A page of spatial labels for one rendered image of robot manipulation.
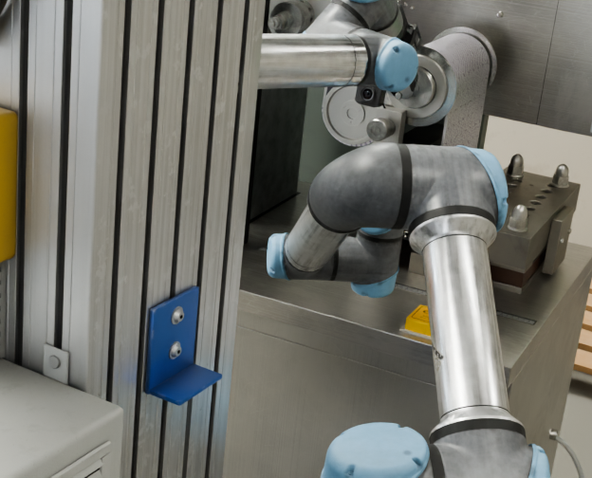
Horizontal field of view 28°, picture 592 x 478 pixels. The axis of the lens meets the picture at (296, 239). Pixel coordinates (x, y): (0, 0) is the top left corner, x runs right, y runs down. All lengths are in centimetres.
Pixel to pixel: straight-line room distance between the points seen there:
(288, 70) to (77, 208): 69
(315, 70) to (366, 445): 56
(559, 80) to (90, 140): 159
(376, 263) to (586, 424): 193
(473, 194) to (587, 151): 311
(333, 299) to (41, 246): 112
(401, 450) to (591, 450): 230
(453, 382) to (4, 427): 64
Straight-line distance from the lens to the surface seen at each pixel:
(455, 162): 159
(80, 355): 105
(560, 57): 244
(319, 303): 208
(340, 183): 158
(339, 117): 226
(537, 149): 473
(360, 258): 195
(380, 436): 140
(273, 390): 218
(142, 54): 100
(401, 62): 174
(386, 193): 155
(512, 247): 216
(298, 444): 220
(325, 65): 168
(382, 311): 208
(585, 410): 388
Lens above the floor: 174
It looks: 21 degrees down
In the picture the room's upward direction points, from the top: 6 degrees clockwise
